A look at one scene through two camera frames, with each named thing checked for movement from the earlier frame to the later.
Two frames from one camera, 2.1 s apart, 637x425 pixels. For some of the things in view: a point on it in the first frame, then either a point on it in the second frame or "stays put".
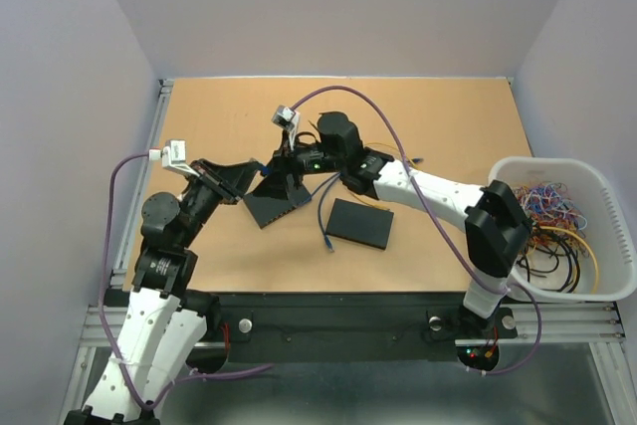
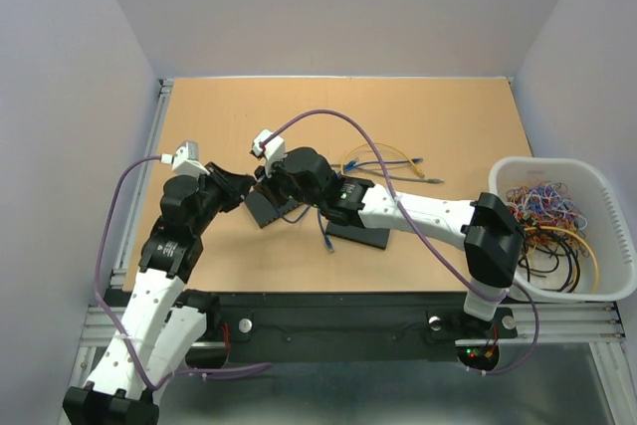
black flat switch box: (360, 223) stays put
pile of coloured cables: (553, 256) stays put
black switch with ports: (275, 197) stays put
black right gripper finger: (296, 194) to (282, 201)
